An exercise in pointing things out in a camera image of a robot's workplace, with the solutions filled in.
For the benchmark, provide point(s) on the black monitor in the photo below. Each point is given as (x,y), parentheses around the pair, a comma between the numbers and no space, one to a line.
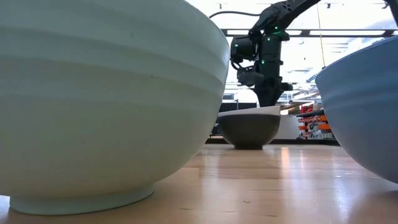
(236,107)

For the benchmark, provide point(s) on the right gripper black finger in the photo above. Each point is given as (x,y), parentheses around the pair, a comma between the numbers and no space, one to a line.
(269,98)

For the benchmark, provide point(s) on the blue bowl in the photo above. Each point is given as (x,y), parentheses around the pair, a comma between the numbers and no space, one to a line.
(367,109)

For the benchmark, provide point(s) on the white cabinet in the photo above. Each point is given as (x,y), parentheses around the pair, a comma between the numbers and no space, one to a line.
(287,127)

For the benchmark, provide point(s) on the mint green ribbed bowl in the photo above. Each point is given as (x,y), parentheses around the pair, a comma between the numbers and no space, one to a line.
(93,93)

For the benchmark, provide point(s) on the white bowl grey outside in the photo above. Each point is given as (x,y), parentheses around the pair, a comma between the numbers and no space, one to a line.
(248,130)

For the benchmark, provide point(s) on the shelf with orange bins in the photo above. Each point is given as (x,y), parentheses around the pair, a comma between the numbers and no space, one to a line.
(317,124)

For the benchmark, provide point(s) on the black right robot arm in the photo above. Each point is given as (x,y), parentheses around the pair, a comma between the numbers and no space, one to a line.
(289,11)

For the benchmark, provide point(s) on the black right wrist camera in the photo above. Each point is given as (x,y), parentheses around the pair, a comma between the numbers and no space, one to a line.
(248,77)

